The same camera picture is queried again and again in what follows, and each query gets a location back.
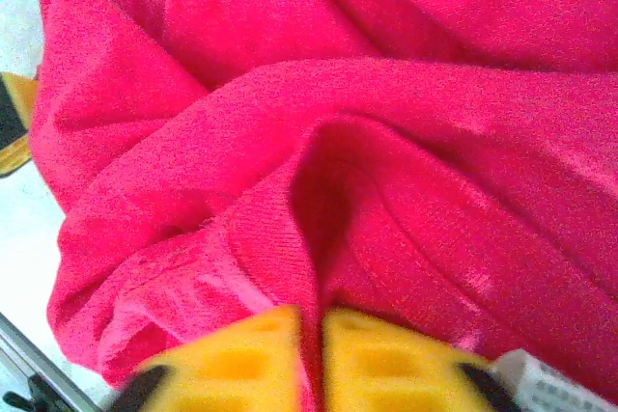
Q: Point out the left aluminium side rail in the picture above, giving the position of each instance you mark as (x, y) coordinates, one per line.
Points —
(43, 366)

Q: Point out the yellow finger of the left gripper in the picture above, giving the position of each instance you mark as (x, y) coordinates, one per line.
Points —
(14, 118)

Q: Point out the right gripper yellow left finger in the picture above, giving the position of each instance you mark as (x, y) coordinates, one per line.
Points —
(232, 373)

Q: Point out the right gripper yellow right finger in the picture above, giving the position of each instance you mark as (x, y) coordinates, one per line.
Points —
(386, 373)

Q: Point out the red t-shirt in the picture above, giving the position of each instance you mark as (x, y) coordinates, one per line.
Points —
(386, 142)

